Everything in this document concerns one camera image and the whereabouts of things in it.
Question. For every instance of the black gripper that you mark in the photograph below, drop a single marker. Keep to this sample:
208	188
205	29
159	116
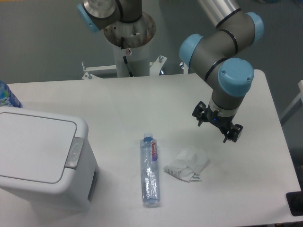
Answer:
204	114

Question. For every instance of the white push-button trash can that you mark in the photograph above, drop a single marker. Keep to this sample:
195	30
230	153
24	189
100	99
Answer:
46	158

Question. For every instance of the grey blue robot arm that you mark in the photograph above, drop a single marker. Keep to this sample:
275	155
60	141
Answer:
213	59

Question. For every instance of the crumpled white plastic wrapper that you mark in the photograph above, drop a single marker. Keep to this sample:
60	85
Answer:
188	164

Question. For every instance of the clear plastic water bottle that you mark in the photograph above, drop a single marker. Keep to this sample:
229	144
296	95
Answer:
150	180

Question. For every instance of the black device at table edge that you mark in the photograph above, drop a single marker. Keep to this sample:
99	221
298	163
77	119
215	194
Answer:
295	203

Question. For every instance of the blue patterned bottle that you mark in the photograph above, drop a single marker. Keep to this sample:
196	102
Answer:
7	97

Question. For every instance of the white bolted bracket post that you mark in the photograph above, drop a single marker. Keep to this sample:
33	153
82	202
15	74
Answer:
183	67

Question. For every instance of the white metal base bracket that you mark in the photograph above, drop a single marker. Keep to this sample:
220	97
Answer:
125	70

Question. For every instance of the white frame at right edge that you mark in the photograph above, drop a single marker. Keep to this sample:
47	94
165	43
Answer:
294	106

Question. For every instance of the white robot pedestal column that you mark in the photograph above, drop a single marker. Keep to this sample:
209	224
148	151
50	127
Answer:
131	41

